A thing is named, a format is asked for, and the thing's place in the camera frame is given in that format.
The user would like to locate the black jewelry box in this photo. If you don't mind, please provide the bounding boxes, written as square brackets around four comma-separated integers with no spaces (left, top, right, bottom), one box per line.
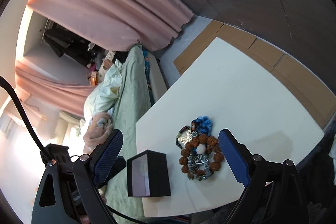
[127,150,171,198]

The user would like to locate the brown rudraksha bead bracelet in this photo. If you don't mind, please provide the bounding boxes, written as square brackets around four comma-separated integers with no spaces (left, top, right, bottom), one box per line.
[179,134,225,179]

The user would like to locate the grey crystal bead bracelet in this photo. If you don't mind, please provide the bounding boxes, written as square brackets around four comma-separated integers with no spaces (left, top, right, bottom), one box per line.
[186,151,214,181]

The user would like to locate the blue knotted cord ornament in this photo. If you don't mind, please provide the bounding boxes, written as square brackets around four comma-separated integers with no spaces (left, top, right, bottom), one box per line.
[191,116,213,136]

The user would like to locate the gold leaf pendant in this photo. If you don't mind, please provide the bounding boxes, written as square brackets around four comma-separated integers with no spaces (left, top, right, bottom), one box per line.
[177,130,198,145]

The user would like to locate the dark multicolour bead bracelet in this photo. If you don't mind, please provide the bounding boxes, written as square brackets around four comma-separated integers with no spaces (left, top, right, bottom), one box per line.
[175,124,197,148]

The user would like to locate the pink fluffy blanket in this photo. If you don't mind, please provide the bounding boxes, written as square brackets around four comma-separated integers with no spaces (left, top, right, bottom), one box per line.
[83,113,113,154]

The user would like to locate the pale green pillow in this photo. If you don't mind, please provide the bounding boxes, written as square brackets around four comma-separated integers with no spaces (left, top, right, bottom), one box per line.
[83,60,122,121]

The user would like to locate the pink curtain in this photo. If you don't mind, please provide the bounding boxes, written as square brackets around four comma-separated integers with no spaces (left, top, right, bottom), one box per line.
[15,62,95,117]
[27,0,193,51]

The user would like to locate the green bed sheet mattress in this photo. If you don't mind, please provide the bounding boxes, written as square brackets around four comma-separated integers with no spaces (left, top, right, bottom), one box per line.
[105,45,151,221]

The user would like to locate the white cloth at right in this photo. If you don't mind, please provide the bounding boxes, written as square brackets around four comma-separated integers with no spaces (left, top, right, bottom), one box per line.
[329,136,336,185]

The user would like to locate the dark hanging clothes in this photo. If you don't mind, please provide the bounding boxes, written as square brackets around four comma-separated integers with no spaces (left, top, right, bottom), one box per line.
[43,23,105,67]

